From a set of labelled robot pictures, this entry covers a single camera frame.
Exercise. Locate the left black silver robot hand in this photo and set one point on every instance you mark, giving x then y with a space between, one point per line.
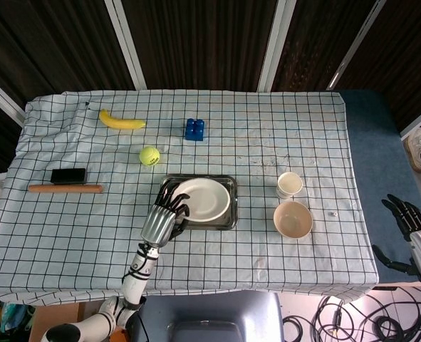
158 224

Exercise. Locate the white round plate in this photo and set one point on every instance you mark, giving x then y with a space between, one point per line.
206 199

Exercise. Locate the beige bowl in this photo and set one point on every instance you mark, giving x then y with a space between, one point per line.
292 221

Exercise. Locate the white paper cup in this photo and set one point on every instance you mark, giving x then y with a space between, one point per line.
289 185

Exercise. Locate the grey robot base body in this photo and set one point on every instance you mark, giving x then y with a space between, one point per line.
210 313

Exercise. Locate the stainless steel rectangular tray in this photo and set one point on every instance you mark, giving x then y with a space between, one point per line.
233 213

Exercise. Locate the yellow-green tennis ball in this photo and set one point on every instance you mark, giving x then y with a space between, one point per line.
150 156

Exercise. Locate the white black checked tablecloth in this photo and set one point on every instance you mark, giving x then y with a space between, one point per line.
89 231

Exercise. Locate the blue toy building block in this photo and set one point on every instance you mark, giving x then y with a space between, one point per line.
195 131

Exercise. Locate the wooden rolling pin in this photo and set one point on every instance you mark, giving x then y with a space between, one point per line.
64 188

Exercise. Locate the white sneaker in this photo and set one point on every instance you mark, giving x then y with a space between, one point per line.
416 147

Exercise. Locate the black board eraser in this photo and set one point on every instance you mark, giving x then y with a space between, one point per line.
68 176

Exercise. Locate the yellow banana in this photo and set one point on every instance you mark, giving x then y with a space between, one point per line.
121 123

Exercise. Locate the brown cardboard box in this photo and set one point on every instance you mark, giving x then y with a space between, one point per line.
53 317

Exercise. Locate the green plastic bag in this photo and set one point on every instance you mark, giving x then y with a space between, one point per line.
10 320

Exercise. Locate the white metal frame post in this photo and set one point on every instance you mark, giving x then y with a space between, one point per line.
354 42
276 46
420 123
3 99
126 46

